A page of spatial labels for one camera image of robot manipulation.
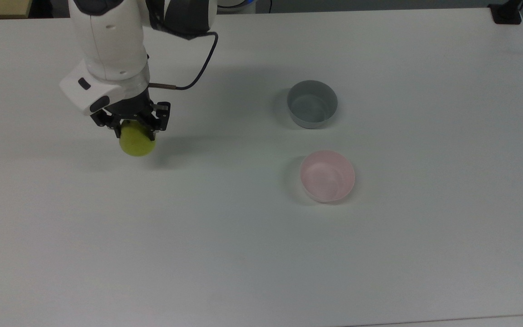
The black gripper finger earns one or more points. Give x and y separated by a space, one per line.
160 117
105 120

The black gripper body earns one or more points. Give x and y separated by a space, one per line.
130 108

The yellow-green ball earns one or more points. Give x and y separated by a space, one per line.
138 145

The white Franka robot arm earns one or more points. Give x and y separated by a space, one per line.
107 41

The grey plastic bowl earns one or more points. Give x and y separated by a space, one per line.
311 109

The pink plastic bowl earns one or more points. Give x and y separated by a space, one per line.
327 178

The black corner clamp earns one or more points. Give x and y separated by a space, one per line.
506 16

